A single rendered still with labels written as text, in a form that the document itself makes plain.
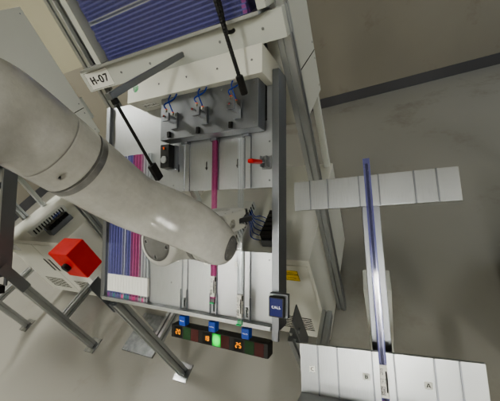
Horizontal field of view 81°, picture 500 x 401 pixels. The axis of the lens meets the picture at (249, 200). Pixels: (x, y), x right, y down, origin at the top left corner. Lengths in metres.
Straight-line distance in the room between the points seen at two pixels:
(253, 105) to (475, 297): 1.40
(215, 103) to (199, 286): 0.55
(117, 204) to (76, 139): 0.10
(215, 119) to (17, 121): 0.60
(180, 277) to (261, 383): 0.79
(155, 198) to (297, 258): 0.74
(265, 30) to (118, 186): 0.62
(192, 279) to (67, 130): 0.69
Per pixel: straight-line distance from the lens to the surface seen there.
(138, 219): 0.45
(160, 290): 1.05
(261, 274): 0.83
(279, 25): 0.87
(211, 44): 0.95
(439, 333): 1.66
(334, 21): 3.74
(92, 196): 0.40
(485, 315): 1.75
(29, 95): 0.35
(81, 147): 0.37
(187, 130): 0.92
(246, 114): 0.82
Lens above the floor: 1.44
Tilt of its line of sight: 34 degrees down
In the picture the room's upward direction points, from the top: 21 degrees counter-clockwise
